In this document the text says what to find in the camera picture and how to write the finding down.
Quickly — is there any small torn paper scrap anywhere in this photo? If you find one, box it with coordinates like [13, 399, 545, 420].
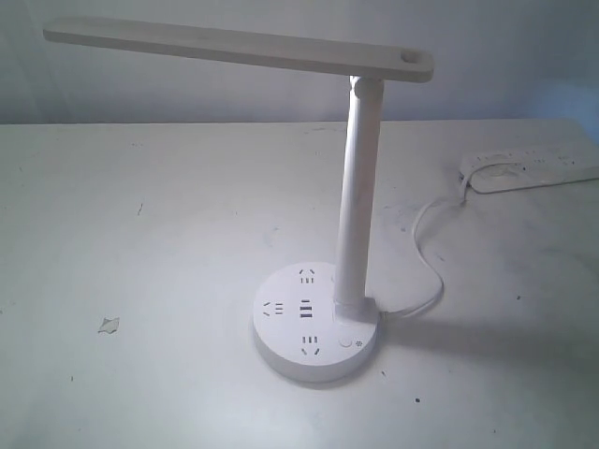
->
[97, 317, 120, 335]

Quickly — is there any white desk lamp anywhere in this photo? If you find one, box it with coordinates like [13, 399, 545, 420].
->
[43, 17, 434, 383]

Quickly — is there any white power strip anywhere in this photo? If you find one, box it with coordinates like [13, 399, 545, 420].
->
[460, 140, 598, 194]

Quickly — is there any white power cable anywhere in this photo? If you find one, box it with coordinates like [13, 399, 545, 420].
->
[378, 175, 472, 319]

